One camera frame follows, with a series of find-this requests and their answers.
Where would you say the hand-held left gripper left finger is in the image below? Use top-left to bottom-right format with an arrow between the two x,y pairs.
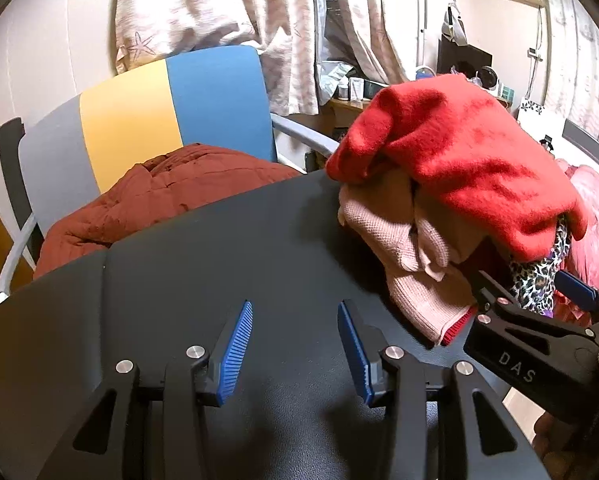
34,300 -> 255,480

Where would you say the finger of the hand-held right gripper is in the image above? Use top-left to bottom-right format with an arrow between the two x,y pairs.
472,269 -> 599,342
554,270 -> 599,322

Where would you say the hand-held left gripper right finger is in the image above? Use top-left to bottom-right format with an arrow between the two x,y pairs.
337,299 -> 550,480

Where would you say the red knit sweater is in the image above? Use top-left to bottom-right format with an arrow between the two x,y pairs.
325,74 -> 589,263

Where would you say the leopard print garment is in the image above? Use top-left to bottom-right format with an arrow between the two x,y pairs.
508,215 -> 573,318

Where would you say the pink bedding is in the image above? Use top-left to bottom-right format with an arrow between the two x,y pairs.
553,157 -> 599,307

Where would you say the pink knit sweater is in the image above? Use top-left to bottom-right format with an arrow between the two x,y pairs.
338,170 -> 480,347

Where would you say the grey headboard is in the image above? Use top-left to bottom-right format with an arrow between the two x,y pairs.
562,120 -> 599,173

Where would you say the white patterned bag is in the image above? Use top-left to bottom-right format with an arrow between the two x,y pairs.
517,100 -> 566,137

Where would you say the rust quilted jacket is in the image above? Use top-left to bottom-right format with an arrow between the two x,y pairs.
34,143 -> 305,281

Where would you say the wooden shelf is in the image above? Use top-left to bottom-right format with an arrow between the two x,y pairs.
328,96 -> 376,128

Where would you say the black monitor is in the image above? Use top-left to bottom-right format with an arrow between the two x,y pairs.
437,37 -> 493,80

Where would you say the grey yellow blue chair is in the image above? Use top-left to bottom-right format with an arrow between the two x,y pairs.
0,44 -> 340,306

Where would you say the white pole stand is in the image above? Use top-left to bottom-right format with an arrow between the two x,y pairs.
413,0 -> 439,81

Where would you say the starfish print curtain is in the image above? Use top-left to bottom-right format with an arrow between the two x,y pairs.
349,0 -> 423,85
114,0 -> 321,116

